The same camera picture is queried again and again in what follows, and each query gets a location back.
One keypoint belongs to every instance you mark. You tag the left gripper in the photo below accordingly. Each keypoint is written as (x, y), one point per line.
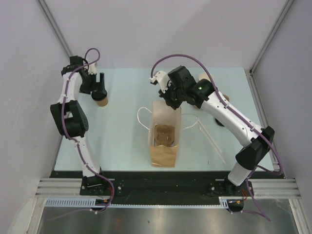
(95, 86)

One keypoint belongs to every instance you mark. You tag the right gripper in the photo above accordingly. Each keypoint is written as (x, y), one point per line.
(174, 105)

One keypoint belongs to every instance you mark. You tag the black cup lid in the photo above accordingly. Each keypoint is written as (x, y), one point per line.
(218, 122)
(99, 95)

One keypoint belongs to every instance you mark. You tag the brown paper cup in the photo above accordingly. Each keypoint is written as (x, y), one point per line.
(205, 76)
(102, 102)

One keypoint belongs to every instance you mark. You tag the brown paper bag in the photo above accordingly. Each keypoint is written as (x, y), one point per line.
(161, 113)

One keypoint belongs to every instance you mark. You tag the straw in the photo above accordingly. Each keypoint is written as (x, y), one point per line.
(202, 125)
(215, 147)

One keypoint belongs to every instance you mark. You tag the pulp cup carrier tray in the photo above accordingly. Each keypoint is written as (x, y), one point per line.
(164, 135)

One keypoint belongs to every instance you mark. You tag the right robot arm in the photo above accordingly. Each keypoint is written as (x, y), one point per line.
(178, 86)

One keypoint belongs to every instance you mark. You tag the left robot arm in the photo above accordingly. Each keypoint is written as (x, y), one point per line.
(72, 123)

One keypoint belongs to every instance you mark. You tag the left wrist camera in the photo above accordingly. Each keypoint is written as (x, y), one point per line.
(92, 69)

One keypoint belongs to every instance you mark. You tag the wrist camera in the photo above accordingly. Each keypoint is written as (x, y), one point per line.
(92, 69)
(162, 79)

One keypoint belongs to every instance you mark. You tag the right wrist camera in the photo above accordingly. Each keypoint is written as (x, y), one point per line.
(162, 79)

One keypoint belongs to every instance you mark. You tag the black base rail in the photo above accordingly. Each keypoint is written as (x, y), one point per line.
(167, 188)

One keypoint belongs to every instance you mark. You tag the aluminium frame post left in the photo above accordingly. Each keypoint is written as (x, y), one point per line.
(47, 13)

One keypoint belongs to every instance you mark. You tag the aluminium frame post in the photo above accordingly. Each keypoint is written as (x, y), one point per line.
(272, 33)
(47, 13)

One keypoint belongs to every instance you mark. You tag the aluminium frame post right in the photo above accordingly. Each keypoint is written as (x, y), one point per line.
(272, 33)

